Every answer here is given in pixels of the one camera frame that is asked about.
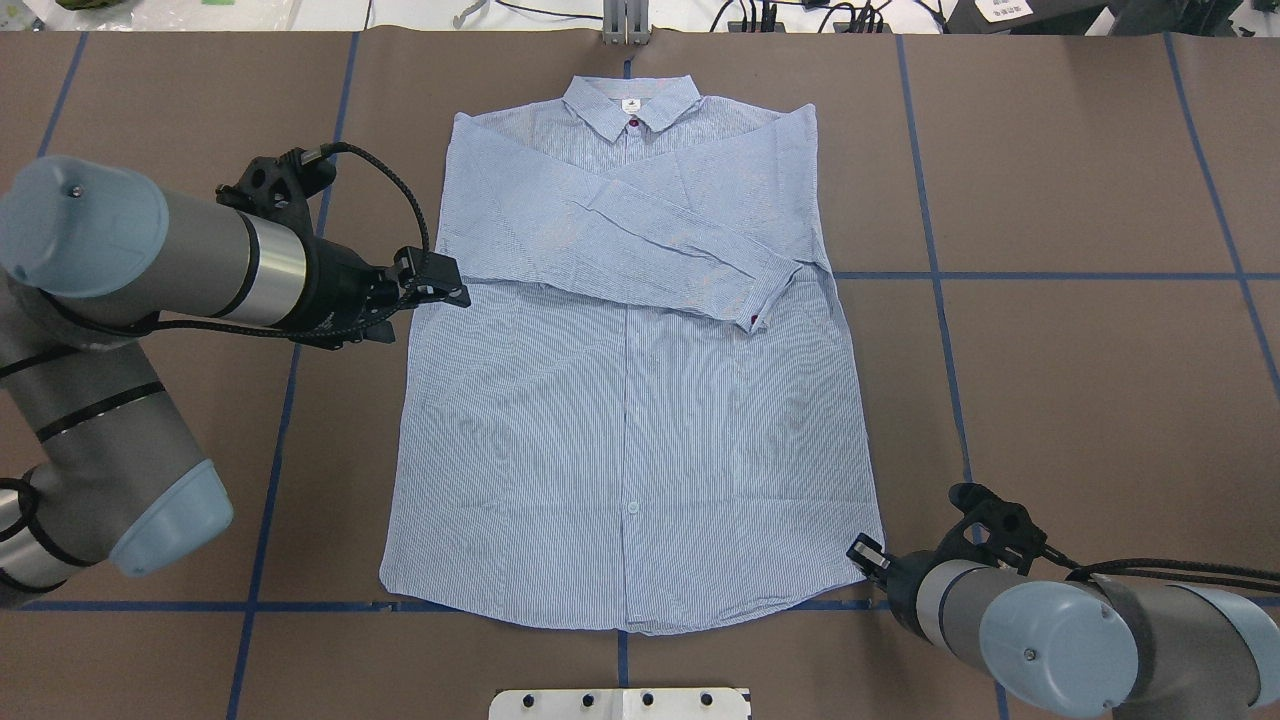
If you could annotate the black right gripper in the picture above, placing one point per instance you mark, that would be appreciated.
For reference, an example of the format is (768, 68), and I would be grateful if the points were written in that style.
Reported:
(903, 583)

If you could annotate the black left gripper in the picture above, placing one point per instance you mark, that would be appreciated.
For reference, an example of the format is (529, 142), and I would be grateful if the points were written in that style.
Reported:
(338, 287)

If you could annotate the light blue striped shirt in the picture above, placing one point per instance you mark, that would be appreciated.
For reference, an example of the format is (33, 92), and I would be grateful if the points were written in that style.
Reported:
(649, 418)

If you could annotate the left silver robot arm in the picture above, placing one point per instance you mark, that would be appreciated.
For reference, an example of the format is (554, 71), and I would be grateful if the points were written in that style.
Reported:
(97, 258)

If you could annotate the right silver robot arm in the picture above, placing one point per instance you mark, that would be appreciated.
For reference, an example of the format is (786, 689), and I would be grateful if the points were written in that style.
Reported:
(1130, 638)

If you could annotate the metal grabber tool claw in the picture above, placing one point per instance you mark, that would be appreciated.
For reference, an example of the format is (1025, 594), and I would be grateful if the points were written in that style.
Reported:
(460, 19)

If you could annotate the brown paper table mat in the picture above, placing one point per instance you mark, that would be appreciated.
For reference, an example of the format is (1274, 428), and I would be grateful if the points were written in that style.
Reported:
(1058, 259)

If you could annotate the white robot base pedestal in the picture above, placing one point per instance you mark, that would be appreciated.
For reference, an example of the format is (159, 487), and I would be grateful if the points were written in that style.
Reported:
(624, 703)

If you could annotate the aluminium frame post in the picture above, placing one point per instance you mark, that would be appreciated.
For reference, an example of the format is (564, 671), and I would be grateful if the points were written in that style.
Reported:
(626, 22)

